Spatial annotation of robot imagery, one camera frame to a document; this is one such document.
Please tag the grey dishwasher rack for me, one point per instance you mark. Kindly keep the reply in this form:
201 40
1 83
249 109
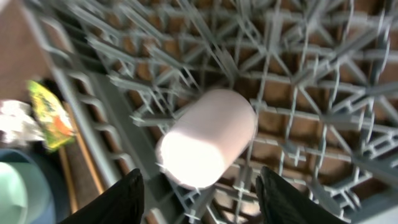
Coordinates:
321 77

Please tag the blue plate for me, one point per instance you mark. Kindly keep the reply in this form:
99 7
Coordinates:
58 208

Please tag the crumpled white tissue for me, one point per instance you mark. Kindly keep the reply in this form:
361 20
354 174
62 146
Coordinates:
18 127

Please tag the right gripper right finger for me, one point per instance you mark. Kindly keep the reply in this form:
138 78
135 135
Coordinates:
281 203

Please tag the brown serving tray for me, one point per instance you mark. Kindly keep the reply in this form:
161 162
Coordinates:
83 180

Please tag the yellow green snack wrapper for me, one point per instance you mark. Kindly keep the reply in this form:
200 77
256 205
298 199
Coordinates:
51 115

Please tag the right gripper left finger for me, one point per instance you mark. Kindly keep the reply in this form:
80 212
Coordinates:
122 203

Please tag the pink cup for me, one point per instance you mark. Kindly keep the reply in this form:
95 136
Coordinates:
207 139

